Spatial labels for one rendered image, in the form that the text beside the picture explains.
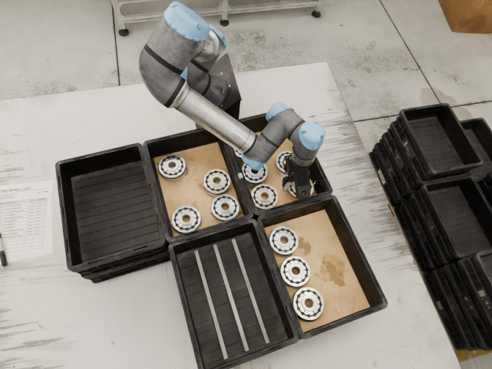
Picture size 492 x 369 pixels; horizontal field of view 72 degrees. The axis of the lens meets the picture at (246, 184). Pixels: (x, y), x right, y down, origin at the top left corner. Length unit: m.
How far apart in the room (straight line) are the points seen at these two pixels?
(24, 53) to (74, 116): 1.54
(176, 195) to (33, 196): 0.60
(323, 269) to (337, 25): 2.52
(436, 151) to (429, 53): 1.51
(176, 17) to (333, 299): 0.97
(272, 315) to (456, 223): 1.26
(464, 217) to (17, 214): 2.11
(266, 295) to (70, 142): 1.06
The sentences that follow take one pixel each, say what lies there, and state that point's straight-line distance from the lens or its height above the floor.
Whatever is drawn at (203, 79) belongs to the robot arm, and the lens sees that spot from 1.41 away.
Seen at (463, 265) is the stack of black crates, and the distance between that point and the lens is 1.92.
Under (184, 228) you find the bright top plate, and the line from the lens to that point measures 1.21.
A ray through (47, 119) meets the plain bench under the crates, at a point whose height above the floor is 0.70.
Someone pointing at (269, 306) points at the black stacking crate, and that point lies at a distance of 1.19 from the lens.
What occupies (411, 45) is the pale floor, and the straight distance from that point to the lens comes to 3.48.
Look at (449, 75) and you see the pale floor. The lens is 3.40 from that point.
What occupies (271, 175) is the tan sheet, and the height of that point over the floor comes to 0.83.
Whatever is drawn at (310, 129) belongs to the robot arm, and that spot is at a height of 1.20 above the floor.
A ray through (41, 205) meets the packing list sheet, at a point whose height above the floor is 0.70.
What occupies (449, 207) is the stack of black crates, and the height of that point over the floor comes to 0.38.
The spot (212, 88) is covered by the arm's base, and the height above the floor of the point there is 0.93.
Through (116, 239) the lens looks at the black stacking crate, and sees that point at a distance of 1.27.
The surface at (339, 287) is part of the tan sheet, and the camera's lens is 1.25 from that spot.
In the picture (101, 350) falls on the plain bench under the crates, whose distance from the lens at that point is 1.36.
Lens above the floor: 2.00
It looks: 63 degrees down
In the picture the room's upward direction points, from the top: 9 degrees clockwise
